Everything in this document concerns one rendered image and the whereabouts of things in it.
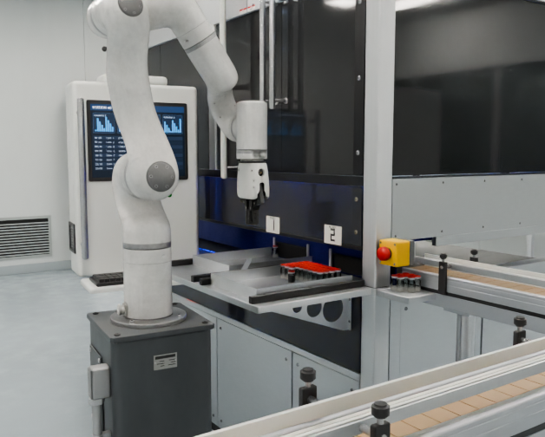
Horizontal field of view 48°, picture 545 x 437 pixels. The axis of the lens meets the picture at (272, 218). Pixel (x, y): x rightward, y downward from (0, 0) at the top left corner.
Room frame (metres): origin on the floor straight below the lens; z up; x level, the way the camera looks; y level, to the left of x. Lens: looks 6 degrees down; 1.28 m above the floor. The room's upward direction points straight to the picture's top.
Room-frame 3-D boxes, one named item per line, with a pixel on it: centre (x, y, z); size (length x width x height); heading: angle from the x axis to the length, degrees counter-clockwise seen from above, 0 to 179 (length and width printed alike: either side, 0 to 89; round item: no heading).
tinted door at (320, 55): (2.03, -0.16, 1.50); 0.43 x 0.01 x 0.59; 34
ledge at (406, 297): (1.77, -0.40, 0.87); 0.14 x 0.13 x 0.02; 124
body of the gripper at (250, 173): (1.70, 0.06, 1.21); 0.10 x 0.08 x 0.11; 34
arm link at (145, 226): (1.57, 0.33, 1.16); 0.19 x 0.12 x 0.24; 31
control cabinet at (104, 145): (2.53, 0.57, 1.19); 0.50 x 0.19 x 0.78; 118
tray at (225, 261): (2.18, 0.07, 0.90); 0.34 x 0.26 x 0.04; 124
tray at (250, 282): (1.84, -0.03, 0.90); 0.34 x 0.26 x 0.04; 124
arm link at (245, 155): (1.70, 0.06, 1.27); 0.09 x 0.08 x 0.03; 34
